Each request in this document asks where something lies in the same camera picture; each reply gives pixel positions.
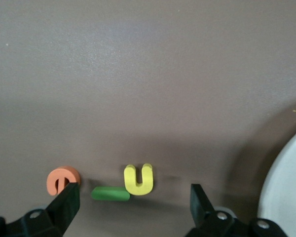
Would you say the green foam letter l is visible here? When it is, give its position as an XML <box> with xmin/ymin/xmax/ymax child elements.
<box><xmin>91</xmin><ymin>186</ymin><xmax>131</xmax><ymax>202</ymax></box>

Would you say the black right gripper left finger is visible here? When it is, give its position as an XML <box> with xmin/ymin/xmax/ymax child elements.
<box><xmin>0</xmin><ymin>182</ymin><xmax>80</xmax><ymax>237</ymax></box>

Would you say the orange foam letter e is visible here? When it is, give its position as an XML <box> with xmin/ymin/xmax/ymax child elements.
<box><xmin>46</xmin><ymin>165</ymin><xmax>81</xmax><ymax>197</ymax></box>

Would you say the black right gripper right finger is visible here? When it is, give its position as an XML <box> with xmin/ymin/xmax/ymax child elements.
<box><xmin>186</xmin><ymin>184</ymin><xmax>290</xmax><ymax>237</ymax></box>

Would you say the beige round plate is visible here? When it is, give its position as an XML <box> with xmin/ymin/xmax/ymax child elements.
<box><xmin>258</xmin><ymin>124</ymin><xmax>296</xmax><ymax>237</ymax></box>

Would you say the yellow foam letter u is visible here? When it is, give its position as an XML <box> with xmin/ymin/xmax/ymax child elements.
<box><xmin>123</xmin><ymin>163</ymin><xmax>154</xmax><ymax>197</ymax></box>

